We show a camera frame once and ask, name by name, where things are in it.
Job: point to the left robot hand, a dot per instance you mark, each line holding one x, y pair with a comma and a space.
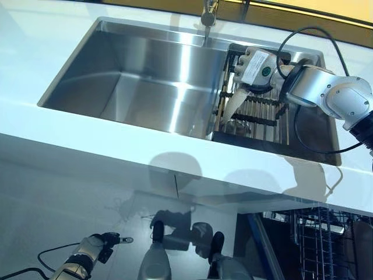
93, 245

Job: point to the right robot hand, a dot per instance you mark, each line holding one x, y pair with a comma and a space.
256, 68

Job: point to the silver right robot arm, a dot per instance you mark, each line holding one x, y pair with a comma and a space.
344, 96

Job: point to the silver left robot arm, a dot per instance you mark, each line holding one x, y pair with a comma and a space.
70, 269

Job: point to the open built-in dishwasher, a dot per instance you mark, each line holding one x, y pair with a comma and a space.
250, 248

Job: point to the black sink drying rack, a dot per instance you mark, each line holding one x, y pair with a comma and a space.
262, 113

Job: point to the white glossy cabinet door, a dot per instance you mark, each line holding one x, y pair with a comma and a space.
87, 181

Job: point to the left robot leg with foot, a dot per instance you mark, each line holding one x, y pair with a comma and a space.
156, 262

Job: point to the chrome kitchen faucet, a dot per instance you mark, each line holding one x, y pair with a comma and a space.
208, 17

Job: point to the stainless steel sink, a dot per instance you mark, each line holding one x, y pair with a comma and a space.
131, 73

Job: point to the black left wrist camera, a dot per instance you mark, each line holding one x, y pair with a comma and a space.
105, 255

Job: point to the dark window frame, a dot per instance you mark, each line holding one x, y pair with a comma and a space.
291, 11

